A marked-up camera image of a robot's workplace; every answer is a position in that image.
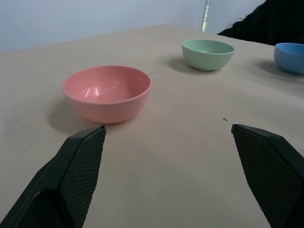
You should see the blue plastic bowl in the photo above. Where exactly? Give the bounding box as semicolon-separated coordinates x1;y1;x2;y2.
274;42;304;76

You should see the dark clothed person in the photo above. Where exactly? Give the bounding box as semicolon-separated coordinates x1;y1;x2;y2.
216;0;304;46

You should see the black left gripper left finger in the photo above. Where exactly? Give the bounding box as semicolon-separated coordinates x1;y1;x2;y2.
0;125;106;228

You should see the silver vertical wall strip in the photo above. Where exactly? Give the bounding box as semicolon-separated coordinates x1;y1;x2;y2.
201;0;210;33

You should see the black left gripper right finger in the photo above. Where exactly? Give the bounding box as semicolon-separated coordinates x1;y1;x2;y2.
231;123;304;228

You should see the green plastic bowl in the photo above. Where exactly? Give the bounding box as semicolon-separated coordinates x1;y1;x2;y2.
181;39;235;72

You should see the pink plastic bowl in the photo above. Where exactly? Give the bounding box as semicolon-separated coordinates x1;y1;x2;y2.
61;66;152;124

